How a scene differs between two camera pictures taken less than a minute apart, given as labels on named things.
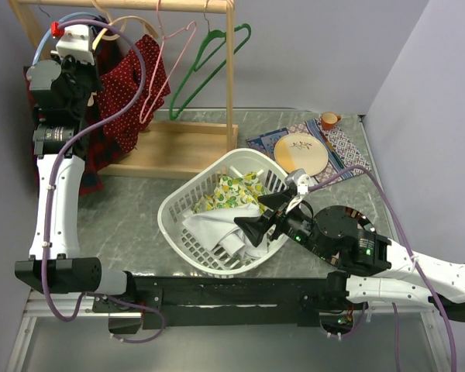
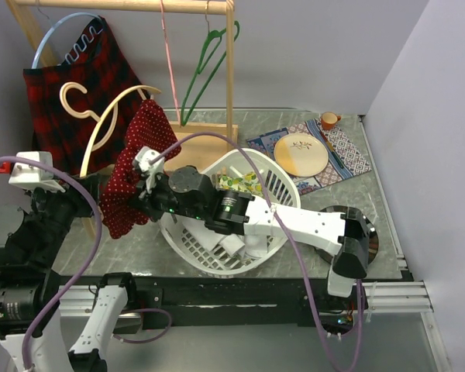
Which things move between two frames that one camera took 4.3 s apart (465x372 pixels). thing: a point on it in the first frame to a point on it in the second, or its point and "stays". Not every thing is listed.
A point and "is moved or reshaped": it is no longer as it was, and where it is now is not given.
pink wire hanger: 142,118 is moved or reshaped
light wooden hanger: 115,29 to 97,116
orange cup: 328,119 stays
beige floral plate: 301,151 stays
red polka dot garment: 118,83 to 149,126
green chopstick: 339,160 stays
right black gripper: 277,201 to 147,202
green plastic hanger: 205,84 is moved or reshaped
